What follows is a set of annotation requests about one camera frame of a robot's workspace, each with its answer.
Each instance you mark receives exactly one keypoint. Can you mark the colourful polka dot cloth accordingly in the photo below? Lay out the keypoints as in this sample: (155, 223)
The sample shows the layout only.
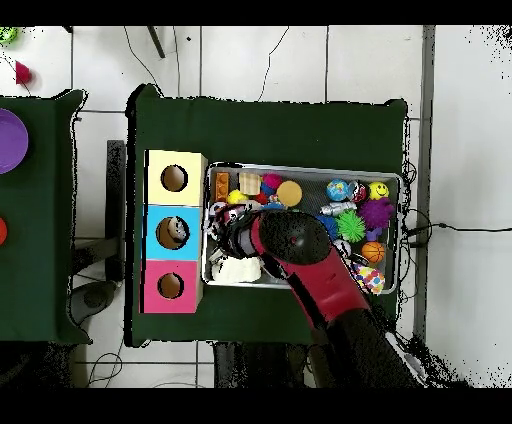
(370, 280)

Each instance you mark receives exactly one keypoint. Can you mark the purple spiky toy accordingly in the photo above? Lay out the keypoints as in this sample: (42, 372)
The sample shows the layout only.
(376, 214)

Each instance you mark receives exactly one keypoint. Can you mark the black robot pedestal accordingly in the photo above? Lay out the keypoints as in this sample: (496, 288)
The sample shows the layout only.
(248, 368)

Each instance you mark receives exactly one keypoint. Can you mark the dark grey rod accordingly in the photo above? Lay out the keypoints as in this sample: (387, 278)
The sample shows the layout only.
(156, 42)

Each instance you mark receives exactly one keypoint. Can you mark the red ball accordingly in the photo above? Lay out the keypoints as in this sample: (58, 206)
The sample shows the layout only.
(2, 231)

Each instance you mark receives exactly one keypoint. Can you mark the shallow clear mesh bin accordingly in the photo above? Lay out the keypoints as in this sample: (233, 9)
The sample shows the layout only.
(316, 176)

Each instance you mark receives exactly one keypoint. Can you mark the cream waffle cloth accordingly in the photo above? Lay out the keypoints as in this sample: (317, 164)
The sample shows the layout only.
(236, 270)

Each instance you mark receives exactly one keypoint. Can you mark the yellow smiley ball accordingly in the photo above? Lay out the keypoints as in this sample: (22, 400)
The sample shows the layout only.
(378, 190)

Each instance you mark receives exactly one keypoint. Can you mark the yellow tennis ball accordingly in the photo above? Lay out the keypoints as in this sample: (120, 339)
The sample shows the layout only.
(236, 196)

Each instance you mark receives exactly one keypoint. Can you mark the purple bowl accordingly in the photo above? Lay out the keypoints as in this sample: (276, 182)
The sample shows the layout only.
(12, 140)

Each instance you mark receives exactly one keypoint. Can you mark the dark green table cloth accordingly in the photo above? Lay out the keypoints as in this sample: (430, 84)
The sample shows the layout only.
(40, 260)
(260, 132)

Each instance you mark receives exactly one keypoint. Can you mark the blue globe ball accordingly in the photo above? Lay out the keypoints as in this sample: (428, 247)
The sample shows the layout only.
(337, 190)

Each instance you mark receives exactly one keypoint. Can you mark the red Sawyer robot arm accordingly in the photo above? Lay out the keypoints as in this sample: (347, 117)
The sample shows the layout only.
(328, 284)

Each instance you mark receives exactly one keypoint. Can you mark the small red floor toy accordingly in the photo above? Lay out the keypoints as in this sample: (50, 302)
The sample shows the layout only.
(22, 74)

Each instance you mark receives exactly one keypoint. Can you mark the green spiky floor toy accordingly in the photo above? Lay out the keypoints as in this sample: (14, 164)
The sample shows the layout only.
(7, 35)

